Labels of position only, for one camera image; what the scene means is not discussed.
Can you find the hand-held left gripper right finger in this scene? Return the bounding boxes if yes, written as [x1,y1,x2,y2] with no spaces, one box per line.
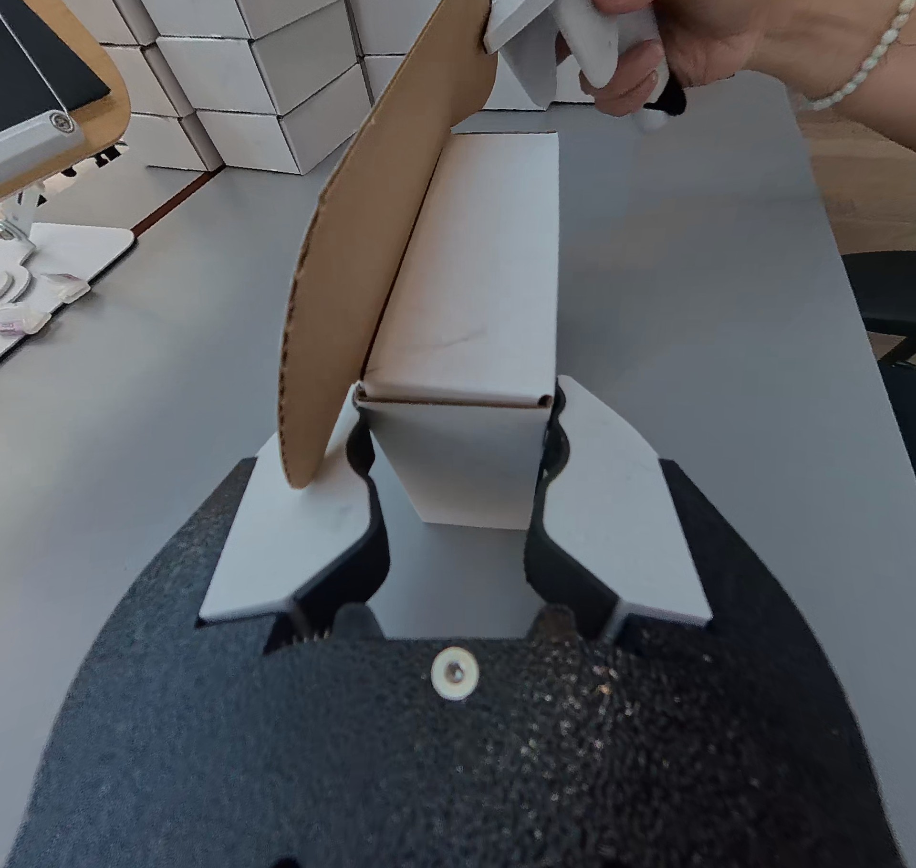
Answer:
[524,374,714,643]

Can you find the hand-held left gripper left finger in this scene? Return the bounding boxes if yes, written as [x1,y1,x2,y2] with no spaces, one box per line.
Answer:
[198,388,392,626]

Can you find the white cardboard box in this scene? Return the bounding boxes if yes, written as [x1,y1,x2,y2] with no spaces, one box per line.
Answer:
[275,0,563,530]

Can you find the person's right forearm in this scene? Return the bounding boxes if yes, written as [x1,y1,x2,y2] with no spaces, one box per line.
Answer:
[812,0,916,112]

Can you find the person's right hand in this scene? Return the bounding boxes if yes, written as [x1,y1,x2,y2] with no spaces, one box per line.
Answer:
[580,0,916,120]

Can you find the stack of white boxes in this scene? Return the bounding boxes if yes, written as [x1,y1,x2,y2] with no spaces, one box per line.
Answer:
[25,0,598,176]

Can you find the clear plastic piece purple tint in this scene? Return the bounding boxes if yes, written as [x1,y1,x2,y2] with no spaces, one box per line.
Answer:
[0,304,52,340]

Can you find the white bead bracelet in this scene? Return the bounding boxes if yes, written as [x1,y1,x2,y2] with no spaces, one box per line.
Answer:
[796,0,916,113]

